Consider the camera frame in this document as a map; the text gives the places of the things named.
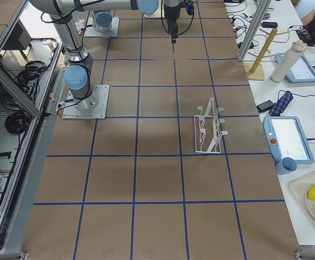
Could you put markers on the blue teach pendant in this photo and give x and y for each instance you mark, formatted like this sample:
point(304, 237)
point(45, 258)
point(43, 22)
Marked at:
point(287, 143)
point(301, 72)

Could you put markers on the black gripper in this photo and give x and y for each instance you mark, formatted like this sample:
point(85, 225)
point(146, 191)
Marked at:
point(171, 12)

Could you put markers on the black power adapter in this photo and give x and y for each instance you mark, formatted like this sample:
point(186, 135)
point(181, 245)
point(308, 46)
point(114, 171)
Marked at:
point(265, 106)

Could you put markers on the white wire cup rack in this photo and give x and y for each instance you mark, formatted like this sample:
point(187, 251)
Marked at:
point(207, 129)

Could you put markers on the wooden mug tree stand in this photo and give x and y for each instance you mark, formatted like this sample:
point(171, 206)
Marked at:
point(254, 71)

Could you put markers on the blue teach pendant near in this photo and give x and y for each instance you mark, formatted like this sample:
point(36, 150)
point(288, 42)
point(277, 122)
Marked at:
point(287, 143)

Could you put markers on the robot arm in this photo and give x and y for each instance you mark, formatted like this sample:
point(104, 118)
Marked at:
point(77, 76)
point(102, 20)

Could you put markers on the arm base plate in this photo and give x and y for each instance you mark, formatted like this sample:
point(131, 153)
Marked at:
point(94, 30)
point(93, 107)

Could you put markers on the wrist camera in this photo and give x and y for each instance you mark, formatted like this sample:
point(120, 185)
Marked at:
point(189, 6)

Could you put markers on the plaid pouch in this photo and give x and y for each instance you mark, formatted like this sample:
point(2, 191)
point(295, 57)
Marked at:
point(281, 104)

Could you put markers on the blue teach pendant far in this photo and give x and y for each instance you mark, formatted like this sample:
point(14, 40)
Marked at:
point(301, 72)

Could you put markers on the aluminium frame post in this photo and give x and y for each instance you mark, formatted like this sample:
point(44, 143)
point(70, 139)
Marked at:
point(255, 23)

